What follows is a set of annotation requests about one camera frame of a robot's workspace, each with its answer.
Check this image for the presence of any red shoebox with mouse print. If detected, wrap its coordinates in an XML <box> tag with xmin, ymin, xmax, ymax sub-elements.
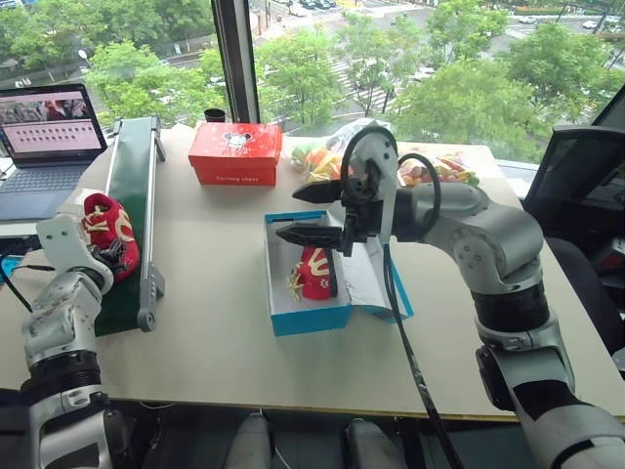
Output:
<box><xmin>187</xmin><ymin>121</ymin><xmax>285</xmax><ymax>189</ymax></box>

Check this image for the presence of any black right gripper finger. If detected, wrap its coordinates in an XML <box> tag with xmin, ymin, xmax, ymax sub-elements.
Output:
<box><xmin>292</xmin><ymin>179</ymin><xmax>346</xmax><ymax>206</ymax></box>
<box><xmin>274</xmin><ymin>223</ymin><xmax>345</xmax><ymax>250</ymax></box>

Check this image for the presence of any black monitor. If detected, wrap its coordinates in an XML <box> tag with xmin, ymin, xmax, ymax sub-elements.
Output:
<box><xmin>523</xmin><ymin>87</ymin><xmax>625</xmax><ymax>217</ymax></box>

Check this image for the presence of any grey rounded shape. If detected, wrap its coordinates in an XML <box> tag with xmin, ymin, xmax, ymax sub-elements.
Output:
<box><xmin>345</xmin><ymin>418</ymin><xmax>407</xmax><ymax>469</ymax></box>
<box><xmin>228</xmin><ymin>411</ymin><xmax>273</xmax><ymax>469</ymax></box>

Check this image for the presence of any red shoe with yellow print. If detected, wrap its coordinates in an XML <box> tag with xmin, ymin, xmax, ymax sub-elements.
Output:
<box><xmin>81</xmin><ymin>192</ymin><xmax>142</xmax><ymax>284</ymax></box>
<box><xmin>284</xmin><ymin>245</ymin><xmax>340</xmax><ymax>302</ymax></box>

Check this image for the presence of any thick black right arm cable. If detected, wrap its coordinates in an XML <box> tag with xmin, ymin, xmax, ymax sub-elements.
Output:
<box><xmin>381</xmin><ymin>238</ymin><xmax>463</xmax><ymax>469</ymax></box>

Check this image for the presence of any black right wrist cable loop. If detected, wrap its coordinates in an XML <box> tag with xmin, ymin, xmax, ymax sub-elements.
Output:
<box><xmin>396</xmin><ymin>152</ymin><xmax>443</xmax><ymax>234</ymax></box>

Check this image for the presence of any clear bag of toy fruit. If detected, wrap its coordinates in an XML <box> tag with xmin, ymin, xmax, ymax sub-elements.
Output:
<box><xmin>289</xmin><ymin>118</ymin><xmax>395</xmax><ymax>186</ymax></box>

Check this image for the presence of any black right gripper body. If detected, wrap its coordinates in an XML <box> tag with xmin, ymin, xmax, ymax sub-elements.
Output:
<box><xmin>339</xmin><ymin>160</ymin><xmax>385</xmax><ymax>258</ymax></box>

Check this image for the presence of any green conveyor belt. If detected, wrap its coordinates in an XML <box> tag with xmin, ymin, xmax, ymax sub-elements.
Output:
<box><xmin>94</xmin><ymin>115</ymin><xmax>168</xmax><ymax>338</ymax></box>

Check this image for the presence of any blue shoebox with open lid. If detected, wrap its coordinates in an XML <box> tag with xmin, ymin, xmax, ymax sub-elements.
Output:
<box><xmin>263</xmin><ymin>209</ymin><xmax>416</xmax><ymax>338</ymax></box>

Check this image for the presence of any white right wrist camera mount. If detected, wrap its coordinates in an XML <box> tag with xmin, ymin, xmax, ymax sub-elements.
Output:
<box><xmin>348</xmin><ymin>125</ymin><xmax>399</xmax><ymax>245</ymax></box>

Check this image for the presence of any black office chair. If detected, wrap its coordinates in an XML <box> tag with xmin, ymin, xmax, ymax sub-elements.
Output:
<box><xmin>542</xmin><ymin>235</ymin><xmax>625</xmax><ymax>380</ymax></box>

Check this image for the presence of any dark window frame post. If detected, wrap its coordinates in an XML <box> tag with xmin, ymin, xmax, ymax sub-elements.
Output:
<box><xmin>210</xmin><ymin>0</ymin><xmax>262</xmax><ymax>126</ymax></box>

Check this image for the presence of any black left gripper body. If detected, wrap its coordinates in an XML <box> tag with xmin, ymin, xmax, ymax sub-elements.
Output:
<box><xmin>89</xmin><ymin>240</ymin><xmax>124</xmax><ymax>271</ymax></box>

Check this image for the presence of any grey laptop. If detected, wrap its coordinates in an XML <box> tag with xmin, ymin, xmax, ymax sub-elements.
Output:
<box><xmin>0</xmin><ymin>83</ymin><xmax>109</xmax><ymax>224</ymax></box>

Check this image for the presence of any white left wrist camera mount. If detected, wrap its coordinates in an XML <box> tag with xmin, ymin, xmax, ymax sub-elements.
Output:
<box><xmin>35</xmin><ymin>213</ymin><xmax>97</xmax><ymax>271</ymax></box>

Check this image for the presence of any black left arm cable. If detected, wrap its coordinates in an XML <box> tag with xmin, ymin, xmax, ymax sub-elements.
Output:
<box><xmin>0</xmin><ymin>252</ymin><xmax>56</xmax><ymax>315</ymax></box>

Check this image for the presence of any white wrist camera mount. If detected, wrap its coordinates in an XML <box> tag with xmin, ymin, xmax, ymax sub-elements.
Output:
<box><xmin>35</xmin><ymin>213</ymin><xmax>97</xmax><ymax>271</ymax></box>
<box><xmin>348</xmin><ymin>125</ymin><xmax>399</xmax><ymax>245</ymax></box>

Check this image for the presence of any clear bag of colourful toys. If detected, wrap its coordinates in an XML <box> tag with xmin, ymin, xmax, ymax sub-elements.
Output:
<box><xmin>397</xmin><ymin>151</ymin><xmax>483</xmax><ymax>191</ymax></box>

